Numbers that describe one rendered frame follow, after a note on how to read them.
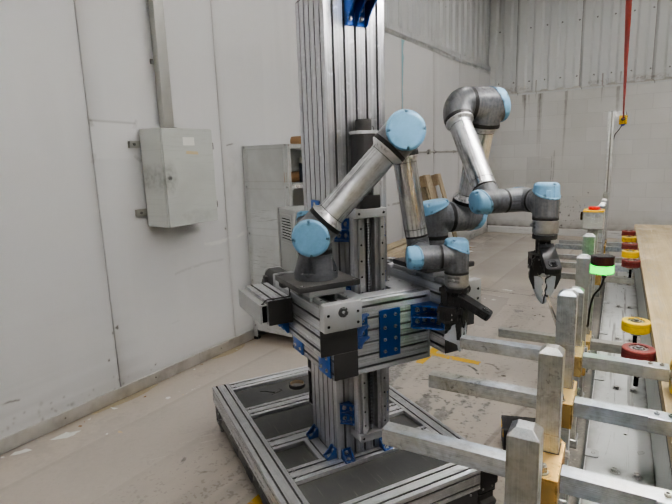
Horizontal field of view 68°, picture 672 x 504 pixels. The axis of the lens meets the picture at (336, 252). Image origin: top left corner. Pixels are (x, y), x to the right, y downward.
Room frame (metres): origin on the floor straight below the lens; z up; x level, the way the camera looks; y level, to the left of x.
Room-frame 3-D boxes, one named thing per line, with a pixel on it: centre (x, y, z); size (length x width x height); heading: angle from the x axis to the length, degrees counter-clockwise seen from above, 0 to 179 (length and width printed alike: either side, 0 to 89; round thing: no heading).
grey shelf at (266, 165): (4.15, 0.26, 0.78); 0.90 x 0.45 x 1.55; 146
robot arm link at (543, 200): (1.48, -0.63, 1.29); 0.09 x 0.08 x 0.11; 16
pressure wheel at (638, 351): (1.27, -0.81, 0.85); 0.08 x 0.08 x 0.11
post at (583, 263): (1.38, -0.70, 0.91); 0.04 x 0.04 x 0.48; 60
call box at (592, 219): (1.82, -0.95, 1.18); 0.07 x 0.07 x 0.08; 60
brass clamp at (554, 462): (0.71, -0.32, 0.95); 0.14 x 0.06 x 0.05; 150
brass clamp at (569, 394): (0.93, -0.44, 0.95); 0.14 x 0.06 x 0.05; 150
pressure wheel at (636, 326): (1.49, -0.93, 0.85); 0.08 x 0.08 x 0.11
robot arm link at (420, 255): (1.54, -0.28, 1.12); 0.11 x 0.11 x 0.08; 88
